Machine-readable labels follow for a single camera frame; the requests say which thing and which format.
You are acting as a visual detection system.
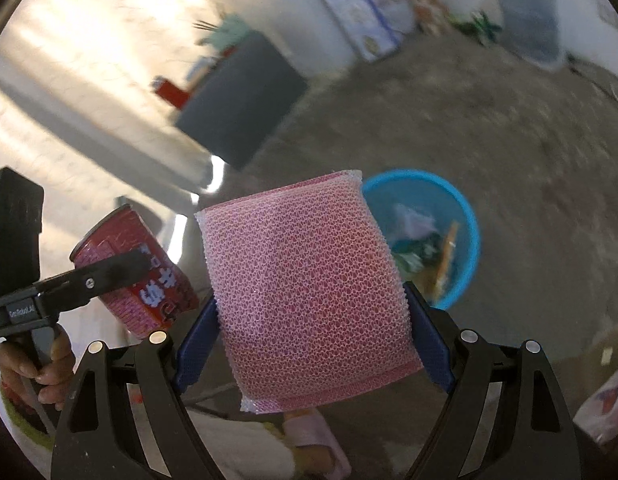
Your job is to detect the red drink can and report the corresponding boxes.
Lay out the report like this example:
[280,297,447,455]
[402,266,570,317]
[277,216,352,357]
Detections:
[69,202,202,340]

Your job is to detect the clear plastic bag red print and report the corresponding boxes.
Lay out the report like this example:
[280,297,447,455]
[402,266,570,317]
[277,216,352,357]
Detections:
[394,204,437,240]

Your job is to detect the pink mesh sponge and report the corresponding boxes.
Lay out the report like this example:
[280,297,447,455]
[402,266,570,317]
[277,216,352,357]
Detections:
[196,170,422,414]

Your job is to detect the brown paper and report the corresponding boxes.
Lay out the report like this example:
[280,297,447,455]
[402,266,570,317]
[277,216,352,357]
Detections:
[425,221,460,304]

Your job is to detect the green plastic bottle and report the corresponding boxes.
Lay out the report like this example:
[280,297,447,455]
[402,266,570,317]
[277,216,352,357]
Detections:
[391,232,442,281]

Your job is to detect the blue mesh trash basket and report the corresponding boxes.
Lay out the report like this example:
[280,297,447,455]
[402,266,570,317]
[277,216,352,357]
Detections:
[362,169,481,310]

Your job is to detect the person's left hand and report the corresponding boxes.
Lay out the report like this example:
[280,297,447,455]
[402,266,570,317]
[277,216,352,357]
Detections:
[0,324,76,411]

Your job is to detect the pink slipper foot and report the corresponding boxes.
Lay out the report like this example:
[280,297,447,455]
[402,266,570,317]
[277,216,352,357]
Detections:
[283,408,351,479]

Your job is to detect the red thermos bottle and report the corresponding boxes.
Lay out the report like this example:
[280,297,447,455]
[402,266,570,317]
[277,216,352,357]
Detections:
[150,76,190,110]

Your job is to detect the grey cabinet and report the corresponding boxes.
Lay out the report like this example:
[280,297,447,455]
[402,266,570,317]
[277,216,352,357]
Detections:
[175,32,308,170]

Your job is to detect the green glass bottles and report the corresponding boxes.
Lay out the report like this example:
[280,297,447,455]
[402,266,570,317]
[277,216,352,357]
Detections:
[449,10,503,47]

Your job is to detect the teal chopstick holder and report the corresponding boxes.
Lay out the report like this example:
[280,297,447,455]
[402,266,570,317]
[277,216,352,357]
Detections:
[193,13,251,53]

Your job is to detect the large water jug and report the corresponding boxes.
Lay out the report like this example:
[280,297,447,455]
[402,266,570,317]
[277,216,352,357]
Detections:
[498,0,565,70]

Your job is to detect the tissue paper pack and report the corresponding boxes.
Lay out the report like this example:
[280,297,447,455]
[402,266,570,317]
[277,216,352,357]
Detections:
[322,0,416,63]

